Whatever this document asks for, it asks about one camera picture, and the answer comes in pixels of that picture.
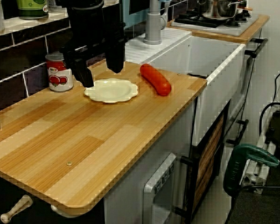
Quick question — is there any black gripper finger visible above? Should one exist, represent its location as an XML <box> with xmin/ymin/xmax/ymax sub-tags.
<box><xmin>105</xmin><ymin>42</ymin><xmax>126</xmax><ymax>74</ymax></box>
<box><xmin>71</xmin><ymin>58</ymin><xmax>94</xmax><ymax>88</ymax></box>

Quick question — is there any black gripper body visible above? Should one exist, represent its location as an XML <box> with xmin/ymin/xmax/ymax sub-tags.
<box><xmin>60</xmin><ymin>4</ymin><xmax>127</xmax><ymax>63</ymax></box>

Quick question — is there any cream scalloped toy plate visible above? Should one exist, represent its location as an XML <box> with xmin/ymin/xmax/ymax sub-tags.
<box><xmin>84</xmin><ymin>78</ymin><xmax>139</xmax><ymax>104</ymax></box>

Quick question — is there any red toy sausage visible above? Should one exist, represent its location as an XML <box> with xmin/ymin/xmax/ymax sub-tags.
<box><xmin>140</xmin><ymin>63</ymin><xmax>172</xmax><ymax>97</ymax></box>

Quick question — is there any tomato print tin can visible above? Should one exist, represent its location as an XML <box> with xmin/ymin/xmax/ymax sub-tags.
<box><xmin>45</xmin><ymin>51</ymin><xmax>74</xmax><ymax>92</ymax></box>

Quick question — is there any light blue plastic bin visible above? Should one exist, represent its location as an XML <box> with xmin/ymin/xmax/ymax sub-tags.
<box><xmin>122</xmin><ymin>0</ymin><xmax>147</xmax><ymax>30</ymax></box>

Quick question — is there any grey toy faucet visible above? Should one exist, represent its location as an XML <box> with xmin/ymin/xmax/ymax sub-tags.
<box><xmin>143</xmin><ymin>0</ymin><xmax>171</xmax><ymax>45</ymax></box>

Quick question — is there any small white lidded jar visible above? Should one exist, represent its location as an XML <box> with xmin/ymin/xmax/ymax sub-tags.
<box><xmin>47</xmin><ymin>0</ymin><xmax>70</xmax><ymax>14</ymax></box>

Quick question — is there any green label can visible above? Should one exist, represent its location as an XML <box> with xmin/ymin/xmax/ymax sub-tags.
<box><xmin>16</xmin><ymin>0</ymin><xmax>49</xmax><ymax>20</ymax></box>

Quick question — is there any black burner grate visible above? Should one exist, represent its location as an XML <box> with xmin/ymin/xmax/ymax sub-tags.
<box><xmin>175</xmin><ymin>10</ymin><xmax>227</xmax><ymax>28</ymax></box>

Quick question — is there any white toy sink unit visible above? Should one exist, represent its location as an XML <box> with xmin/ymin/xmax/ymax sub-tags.
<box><xmin>125</xmin><ymin>27</ymin><xmax>247</xmax><ymax>147</ymax></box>

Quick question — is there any steel cooking pot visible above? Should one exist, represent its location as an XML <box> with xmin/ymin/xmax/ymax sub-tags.
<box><xmin>197</xmin><ymin>0</ymin><xmax>247</xmax><ymax>19</ymax></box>

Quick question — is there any white toy kitchen cabinet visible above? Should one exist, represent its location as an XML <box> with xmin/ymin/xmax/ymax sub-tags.
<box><xmin>104</xmin><ymin>98</ymin><xmax>198</xmax><ymax>224</ymax></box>

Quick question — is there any grey toy stove hob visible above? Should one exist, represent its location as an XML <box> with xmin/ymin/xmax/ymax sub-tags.
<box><xmin>170</xmin><ymin>11</ymin><xmax>259</xmax><ymax>37</ymax></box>

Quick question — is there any grey toy dishwasher panel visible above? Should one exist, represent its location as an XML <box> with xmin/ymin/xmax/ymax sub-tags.
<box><xmin>142</xmin><ymin>153</ymin><xmax>178</xmax><ymax>224</ymax></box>

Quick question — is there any black framed wooden crate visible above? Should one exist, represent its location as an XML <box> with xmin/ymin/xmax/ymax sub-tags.
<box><xmin>174</xmin><ymin>100</ymin><xmax>231</xmax><ymax>219</ymax></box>

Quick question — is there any green power drill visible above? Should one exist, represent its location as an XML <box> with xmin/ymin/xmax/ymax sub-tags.
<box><xmin>223</xmin><ymin>143</ymin><xmax>280</xmax><ymax>196</ymax></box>

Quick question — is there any dark power supply box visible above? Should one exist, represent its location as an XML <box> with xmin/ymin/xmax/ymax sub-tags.
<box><xmin>265</xmin><ymin>109</ymin><xmax>280</xmax><ymax>150</ymax></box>

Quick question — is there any cream drawer handle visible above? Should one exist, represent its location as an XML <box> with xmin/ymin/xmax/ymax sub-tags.
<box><xmin>0</xmin><ymin>195</ymin><xmax>34</xmax><ymax>224</ymax></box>
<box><xmin>50</xmin><ymin>204</ymin><xmax>91</xmax><ymax>219</ymax></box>

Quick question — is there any black bar handle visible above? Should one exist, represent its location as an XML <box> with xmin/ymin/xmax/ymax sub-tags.
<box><xmin>226</xmin><ymin>119</ymin><xmax>250</xmax><ymax>146</ymax></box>
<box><xmin>244</xmin><ymin>37</ymin><xmax>269</xmax><ymax>59</ymax></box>

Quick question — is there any black looped cable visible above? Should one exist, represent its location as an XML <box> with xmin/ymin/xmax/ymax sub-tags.
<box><xmin>259</xmin><ymin>102</ymin><xmax>280</xmax><ymax>138</ymax></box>

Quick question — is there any silver aluminium extrusion rail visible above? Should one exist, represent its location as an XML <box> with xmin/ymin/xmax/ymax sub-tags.
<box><xmin>240</xmin><ymin>70</ymin><xmax>280</xmax><ymax>195</ymax></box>

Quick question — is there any black drill cable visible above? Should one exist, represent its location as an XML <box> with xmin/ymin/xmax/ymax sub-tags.
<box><xmin>224</xmin><ymin>185</ymin><xmax>280</xmax><ymax>224</ymax></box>

